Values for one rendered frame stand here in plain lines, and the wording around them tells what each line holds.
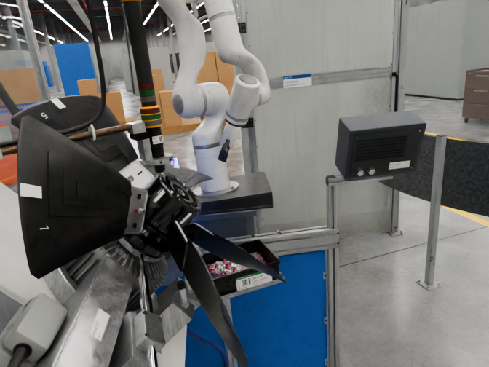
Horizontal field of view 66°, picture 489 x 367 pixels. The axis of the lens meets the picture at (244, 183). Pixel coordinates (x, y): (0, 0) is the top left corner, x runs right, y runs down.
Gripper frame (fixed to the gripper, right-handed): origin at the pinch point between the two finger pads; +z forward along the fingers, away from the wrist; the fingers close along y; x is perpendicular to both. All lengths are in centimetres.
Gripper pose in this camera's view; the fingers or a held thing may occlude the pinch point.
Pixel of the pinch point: (225, 151)
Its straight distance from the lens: 143.9
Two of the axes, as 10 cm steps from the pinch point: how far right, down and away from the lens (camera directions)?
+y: -2.3, 6.4, -7.4
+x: 9.4, 3.5, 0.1
